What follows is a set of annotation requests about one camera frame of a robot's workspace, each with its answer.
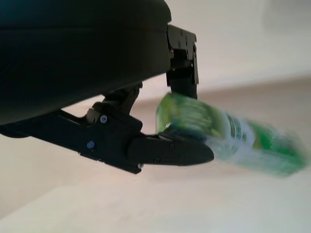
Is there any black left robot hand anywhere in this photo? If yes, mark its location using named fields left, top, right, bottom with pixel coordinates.
left=0, top=0, right=215, bottom=175

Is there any green and white tube package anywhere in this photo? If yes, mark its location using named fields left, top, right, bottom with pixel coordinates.
left=155, top=93, right=310, bottom=179

